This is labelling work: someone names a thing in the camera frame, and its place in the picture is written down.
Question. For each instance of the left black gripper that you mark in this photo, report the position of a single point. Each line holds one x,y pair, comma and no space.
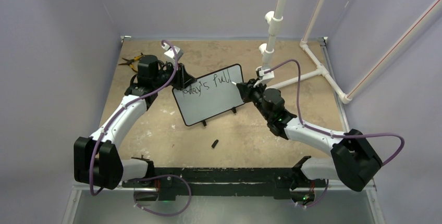
183,79

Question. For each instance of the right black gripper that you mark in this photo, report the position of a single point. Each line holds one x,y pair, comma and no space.
245,89

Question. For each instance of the black framed whiteboard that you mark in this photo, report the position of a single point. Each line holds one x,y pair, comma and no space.
211,95

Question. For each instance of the black marker cap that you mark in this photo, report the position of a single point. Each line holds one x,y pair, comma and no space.
214,143

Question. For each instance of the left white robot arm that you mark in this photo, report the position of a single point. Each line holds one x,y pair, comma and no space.
96,159

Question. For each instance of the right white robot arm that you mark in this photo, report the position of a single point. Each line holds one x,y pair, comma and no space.
289,126

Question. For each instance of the yellow black pliers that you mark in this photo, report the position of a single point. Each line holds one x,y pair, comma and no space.
131,62

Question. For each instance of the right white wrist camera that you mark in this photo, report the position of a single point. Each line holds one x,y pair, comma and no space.
264,76

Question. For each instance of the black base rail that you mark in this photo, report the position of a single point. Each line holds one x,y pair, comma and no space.
256,182

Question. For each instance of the aluminium extrusion frame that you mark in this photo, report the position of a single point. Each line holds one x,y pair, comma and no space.
357,163

